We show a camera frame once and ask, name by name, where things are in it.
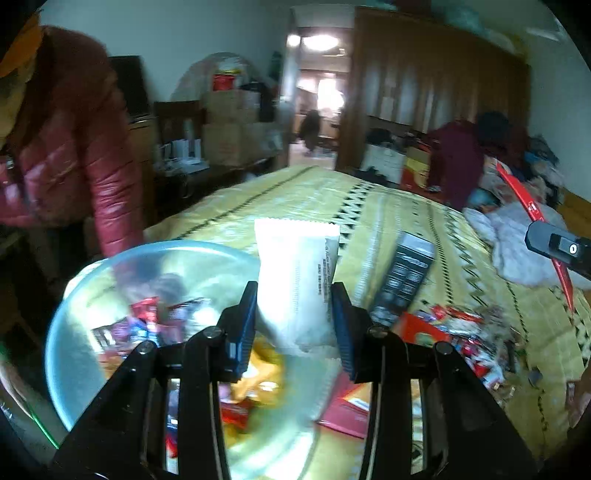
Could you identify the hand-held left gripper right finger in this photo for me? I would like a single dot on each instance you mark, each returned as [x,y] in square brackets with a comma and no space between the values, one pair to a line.
[341,318]

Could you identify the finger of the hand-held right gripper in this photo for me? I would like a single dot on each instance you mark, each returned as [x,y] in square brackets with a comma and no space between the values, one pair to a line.
[542,242]

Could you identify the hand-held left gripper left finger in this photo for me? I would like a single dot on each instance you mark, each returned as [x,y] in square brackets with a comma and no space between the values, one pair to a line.
[247,314]

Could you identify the white snack packet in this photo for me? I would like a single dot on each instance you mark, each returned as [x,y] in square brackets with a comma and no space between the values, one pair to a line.
[291,277]

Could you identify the long red packet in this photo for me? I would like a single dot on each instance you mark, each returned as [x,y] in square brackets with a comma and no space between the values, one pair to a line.
[517,189]

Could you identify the pile of assorted snack packets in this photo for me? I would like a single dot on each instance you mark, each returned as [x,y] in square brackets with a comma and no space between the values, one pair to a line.
[471,323]

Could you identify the clear blue plastic bowl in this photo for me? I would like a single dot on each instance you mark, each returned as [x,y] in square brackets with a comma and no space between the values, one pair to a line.
[92,323]

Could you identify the white pillow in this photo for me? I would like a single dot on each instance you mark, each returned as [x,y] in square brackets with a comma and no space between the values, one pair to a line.
[512,244]

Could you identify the wooden headboard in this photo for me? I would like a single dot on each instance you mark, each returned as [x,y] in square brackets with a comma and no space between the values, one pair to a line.
[577,207]

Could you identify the black printed box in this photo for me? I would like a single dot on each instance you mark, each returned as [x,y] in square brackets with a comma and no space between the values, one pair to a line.
[406,272]

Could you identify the pile of clothes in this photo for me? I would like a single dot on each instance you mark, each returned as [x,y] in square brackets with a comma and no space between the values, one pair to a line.
[545,161]

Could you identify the flat pink box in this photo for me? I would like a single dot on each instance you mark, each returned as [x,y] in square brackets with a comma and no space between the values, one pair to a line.
[346,410]

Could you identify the yellow patterned blanket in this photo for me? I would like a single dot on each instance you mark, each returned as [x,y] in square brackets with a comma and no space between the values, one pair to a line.
[323,198]

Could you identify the dark wooden desk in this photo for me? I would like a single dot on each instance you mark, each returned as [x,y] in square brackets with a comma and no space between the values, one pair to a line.
[207,177]

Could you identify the red and yellow carton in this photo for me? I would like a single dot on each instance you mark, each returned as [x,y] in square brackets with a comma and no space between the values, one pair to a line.
[413,168]

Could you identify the white tote bag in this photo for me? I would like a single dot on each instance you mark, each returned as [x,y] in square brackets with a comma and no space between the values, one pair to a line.
[383,161]

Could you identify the cardboard box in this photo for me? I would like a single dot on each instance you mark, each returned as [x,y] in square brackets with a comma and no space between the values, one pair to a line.
[235,143]
[231,106]

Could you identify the wooden chair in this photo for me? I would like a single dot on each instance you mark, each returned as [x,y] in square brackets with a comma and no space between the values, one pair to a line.
[178,110]

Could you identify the pale green bag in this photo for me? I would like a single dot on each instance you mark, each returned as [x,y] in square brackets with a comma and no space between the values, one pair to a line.
[461,18]

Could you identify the large clear plastic bag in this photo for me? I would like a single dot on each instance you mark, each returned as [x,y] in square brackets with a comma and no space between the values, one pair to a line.
[198,78]

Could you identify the black television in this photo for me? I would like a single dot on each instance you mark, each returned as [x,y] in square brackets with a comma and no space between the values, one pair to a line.
[129,87]

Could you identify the ceiling lamp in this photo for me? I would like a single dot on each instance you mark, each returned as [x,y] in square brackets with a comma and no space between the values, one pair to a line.
[321,42]

